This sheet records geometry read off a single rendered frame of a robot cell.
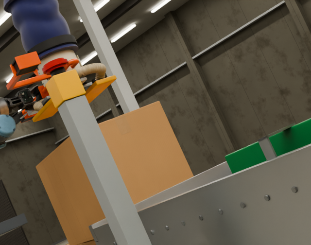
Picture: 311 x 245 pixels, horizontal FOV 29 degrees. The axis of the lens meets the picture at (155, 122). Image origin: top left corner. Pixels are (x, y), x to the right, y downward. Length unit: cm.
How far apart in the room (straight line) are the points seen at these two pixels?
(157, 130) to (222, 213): 101
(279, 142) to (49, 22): 148
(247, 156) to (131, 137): 95
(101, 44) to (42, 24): 340
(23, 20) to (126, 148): 74
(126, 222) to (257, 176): 38
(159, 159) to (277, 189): 115
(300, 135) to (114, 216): 49
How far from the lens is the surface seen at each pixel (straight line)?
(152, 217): 174
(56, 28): 263
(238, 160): 152
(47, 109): 258
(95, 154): 152
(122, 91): 592
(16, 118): 319
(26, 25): 266
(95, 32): 605
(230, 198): 142
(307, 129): 132
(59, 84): 154
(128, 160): 234
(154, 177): 237
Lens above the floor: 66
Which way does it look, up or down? 5 degrees up
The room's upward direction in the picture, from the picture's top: 25 degrees counter-clockwise
